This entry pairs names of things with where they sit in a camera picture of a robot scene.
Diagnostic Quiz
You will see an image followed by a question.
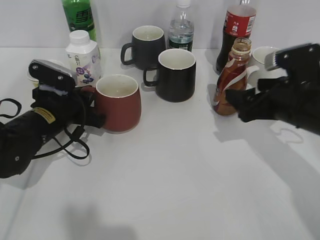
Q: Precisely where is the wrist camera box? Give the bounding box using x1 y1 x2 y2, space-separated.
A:
28 59 77 96
264 43 320 73

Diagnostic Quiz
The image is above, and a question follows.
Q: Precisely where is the clear water bottle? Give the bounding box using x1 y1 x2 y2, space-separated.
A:
168 0 194 52

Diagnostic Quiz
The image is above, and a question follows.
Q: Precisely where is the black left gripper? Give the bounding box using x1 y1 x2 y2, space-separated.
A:
30 87 106 130

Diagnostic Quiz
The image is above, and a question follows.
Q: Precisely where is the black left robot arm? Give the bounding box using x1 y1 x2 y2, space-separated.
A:
0 86 106 179

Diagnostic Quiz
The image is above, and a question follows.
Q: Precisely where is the black mug behind bottle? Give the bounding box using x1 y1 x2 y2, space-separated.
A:
143 48 196 103

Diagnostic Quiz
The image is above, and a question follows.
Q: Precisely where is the cola bottle red label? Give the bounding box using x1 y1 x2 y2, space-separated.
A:
215 0 257 74

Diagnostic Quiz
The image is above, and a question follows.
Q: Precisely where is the dark grey mug rear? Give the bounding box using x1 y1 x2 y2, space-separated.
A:
120 25 166 70

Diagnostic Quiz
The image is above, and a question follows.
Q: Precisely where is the white yogurt drink bottle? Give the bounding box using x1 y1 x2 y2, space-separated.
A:
65 30 102 87

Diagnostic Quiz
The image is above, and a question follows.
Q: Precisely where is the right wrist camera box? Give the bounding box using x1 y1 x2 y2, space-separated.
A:
264 43 320 73

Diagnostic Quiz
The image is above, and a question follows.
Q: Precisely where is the brown Nescafe coffee bottle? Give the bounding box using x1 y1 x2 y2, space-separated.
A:
212 37 252 116

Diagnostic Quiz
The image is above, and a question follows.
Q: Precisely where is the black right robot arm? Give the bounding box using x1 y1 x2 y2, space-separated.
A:
225 76 320 135

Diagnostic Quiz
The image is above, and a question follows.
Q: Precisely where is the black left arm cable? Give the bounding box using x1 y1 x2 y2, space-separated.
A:
0 92 91 160

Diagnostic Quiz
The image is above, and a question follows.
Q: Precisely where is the yellow paper cup stack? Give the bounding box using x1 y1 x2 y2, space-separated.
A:
26 59 65 88

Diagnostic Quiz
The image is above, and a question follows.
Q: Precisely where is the green soda bottle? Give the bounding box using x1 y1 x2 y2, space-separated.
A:
61 0 97 42

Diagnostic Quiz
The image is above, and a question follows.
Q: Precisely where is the white ceramic mug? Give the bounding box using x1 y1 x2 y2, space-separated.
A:
246 46 287 94

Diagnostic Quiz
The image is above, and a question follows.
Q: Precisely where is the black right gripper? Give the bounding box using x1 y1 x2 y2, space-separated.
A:
226 76 320 129

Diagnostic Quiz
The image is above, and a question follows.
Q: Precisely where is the red ceramic mug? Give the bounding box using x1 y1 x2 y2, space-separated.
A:
82 74 142 132

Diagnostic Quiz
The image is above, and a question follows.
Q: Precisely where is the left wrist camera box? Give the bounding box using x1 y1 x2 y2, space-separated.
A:
28 59 77 96

